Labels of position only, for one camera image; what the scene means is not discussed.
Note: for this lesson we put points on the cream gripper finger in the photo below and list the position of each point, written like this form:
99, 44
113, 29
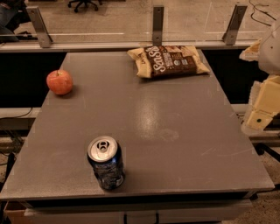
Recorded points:
251, 53
263, 103

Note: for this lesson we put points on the blue pepsi can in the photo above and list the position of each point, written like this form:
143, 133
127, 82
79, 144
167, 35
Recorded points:
105, 156

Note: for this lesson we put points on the brown chip bag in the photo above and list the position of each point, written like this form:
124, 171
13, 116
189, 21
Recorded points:
163, 60

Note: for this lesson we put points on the black office chair base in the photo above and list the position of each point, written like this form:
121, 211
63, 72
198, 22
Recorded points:
86, 3

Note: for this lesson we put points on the red apple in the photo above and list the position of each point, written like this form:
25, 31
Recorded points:
60, 82

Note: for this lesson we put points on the cardboard box under table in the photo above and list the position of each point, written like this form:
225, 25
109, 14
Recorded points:
15, 212

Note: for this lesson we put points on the right metal bracket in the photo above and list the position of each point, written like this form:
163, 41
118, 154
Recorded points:
234, 24

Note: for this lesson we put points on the metal bracket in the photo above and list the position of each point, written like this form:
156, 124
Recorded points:
157, 25
234, 24
44, 39

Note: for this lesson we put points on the grey rail with glass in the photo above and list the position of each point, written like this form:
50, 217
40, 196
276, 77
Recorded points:
34, 47

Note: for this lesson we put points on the middle metal bracket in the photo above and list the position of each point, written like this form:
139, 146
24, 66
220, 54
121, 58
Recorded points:
157, 25

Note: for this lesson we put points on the white table frame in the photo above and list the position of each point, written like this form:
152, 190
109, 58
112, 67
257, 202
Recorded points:
191, 212

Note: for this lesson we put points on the left metal bracket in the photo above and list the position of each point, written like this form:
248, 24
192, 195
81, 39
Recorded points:
44, 39

